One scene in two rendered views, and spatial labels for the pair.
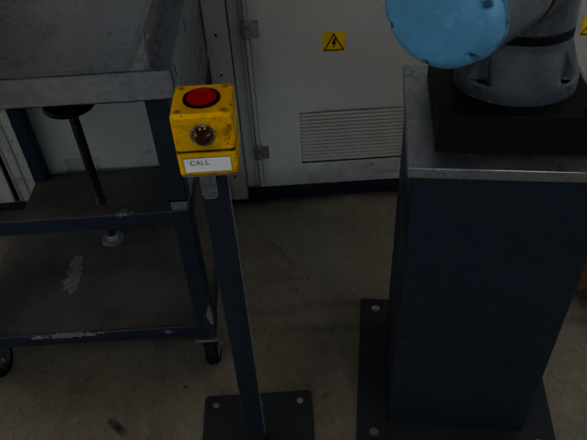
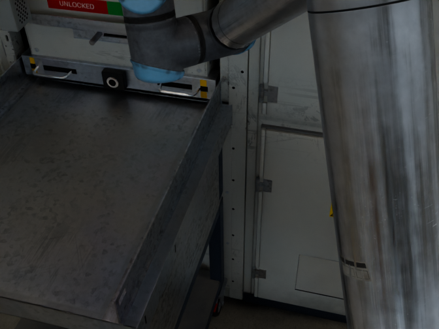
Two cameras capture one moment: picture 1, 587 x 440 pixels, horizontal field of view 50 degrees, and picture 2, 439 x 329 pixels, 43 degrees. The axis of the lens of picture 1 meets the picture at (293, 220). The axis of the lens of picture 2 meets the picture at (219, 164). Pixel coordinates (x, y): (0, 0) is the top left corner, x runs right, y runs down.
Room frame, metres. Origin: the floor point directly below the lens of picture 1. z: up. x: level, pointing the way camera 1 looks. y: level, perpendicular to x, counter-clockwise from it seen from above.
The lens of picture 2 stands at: (0.43, -0.11, 1.70)
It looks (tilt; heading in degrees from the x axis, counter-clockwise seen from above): 42 degrees down; 16
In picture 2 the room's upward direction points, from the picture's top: 1 degrees counter-clockwise
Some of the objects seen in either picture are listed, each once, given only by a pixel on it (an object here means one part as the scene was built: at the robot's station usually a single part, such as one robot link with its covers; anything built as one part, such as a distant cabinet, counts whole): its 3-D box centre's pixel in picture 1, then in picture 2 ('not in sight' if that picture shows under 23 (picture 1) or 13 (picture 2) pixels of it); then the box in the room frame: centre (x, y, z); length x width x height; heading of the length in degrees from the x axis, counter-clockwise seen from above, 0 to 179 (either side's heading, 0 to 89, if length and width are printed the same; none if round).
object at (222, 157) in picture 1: (206, 129); not in sight; (0.72, 0.11, 0.85); 0.08 x 0.08 x 0.10; 0
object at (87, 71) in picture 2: not in sight; (119, 72); (1.60, 0.49, 0.89); 0.54 x 0.05 x 0.06; 90
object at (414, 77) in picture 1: (501, 117); not in sight; (0.88, -0.36, 0.74); 0.32 x 0.32 x 0.02; 82
